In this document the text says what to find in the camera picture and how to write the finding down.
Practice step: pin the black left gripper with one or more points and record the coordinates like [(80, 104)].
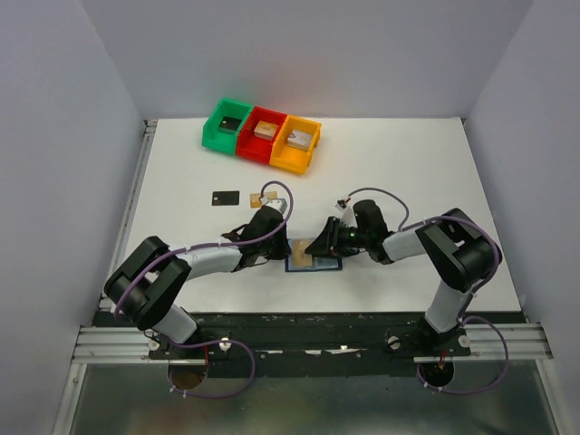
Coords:
[(279, 240)]

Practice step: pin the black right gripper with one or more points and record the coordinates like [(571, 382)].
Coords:
[(334, 236)]

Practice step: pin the gold credit card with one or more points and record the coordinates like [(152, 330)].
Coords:
[(257, 200), (299, 258)]

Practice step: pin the navy blue card holder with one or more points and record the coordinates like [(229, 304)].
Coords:
[(320, 264)]

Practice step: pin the black credit card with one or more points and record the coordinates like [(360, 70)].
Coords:
[(225, 198)]

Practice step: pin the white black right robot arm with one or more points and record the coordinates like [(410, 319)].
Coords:
[(464, 256)]

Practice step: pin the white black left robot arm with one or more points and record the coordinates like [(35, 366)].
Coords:
[(144, 288)]

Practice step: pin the yellow plastic bin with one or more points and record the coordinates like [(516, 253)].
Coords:
[(292, 159)]

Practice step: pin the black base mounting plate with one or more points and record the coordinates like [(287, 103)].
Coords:
[(236, 346)]

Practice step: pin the metal block in yellow bin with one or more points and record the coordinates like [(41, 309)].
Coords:
[(299, 139)]

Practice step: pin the red plastic bin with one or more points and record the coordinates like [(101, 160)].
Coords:
[(250, 147)]

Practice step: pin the metal block in red bin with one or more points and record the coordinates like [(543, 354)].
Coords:
[(265, 130)]

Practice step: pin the green plastic bin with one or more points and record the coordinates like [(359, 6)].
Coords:
[(216, 140)]

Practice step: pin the metal block in green bin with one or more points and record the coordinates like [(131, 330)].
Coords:
[(229, 125)]

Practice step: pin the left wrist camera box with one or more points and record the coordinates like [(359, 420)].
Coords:
[(278, 204)]

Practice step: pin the aluminium rail frame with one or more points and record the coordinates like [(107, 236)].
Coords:
[(115, 237)]

